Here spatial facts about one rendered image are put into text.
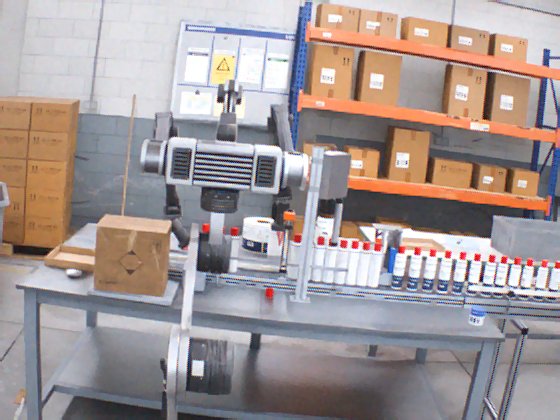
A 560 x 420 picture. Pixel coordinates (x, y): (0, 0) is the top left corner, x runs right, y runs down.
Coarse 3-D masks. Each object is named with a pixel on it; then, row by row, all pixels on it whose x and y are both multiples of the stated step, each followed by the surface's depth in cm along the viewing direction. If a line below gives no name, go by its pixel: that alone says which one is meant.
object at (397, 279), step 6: (402, 246) 338; (402, 252) 338; (396, 258) 339; (402, 258) 337; (396, 264) 339; (402, 264) 338; (396, 270) 339; (402, 270) 339; (396, 276) 339; (402, 276) 340; (396, 282) 340; (396, 288) 340
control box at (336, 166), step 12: (324, 156) 315; (336, 156) 316; (348, 156) 324; (324, 168) 315; (336, 168) 318; (348, 168) 326; (324, 180) 316; (336, 180) 320; (348, 180) 328; (324, 192) 317; (336, 192) 322
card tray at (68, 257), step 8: (56, 248) 345; (64, 248) 352; (72, 248) 352; (80, 248) 352; (88, 248) 352; (48, 256) 332; (56, 256) 343; (64, 256) 345; (72, 256) 347; (80, 256) 349; (88, 256) 351; (48, 264) 327; (56, 264) 327; (64, 264) 327; (72, 264) 327; (80, 264) 327; (88, 264) 327
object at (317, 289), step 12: (168, 276) 336; (180, 276) 336; (228, 276) 336; (240, 276) 336; (264, 288) 337; (276, 288) 337; (288, 288) 337; (312, 288) 337; (324, 288) 337; (336, 288) 337; (348, 288) 337; (360, 288) 338; (420, 288) 348; (384, 300) 338; (396, 300) 338; (408, 300) 339; (420, 300) 338; (444, 300) 338; (456, 300) 339
